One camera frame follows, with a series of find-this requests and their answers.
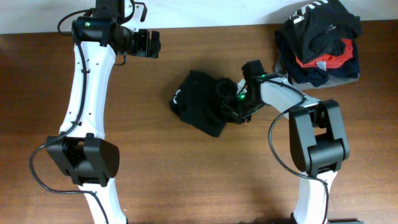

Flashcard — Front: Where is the red shirt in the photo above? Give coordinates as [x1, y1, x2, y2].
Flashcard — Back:
[295, 39, 353, 71]

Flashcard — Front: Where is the navy blue shirt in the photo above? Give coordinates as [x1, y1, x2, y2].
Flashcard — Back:
[275, 31, 360, 87]

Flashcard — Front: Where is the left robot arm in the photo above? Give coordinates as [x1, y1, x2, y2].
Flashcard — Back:
[45, 1, 161, 223]

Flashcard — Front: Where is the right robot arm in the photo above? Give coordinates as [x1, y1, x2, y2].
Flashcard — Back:
[230, 60, 350, 224]

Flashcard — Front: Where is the black polo shirt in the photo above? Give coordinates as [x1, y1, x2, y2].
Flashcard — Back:
[169, 70, 238, 137]

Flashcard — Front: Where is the black shirt with white print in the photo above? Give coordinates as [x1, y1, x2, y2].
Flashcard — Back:
[275, 0, 362, 63]

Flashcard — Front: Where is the grey shirt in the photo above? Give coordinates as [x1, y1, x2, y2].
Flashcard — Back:
[274, 57, 360, 90]

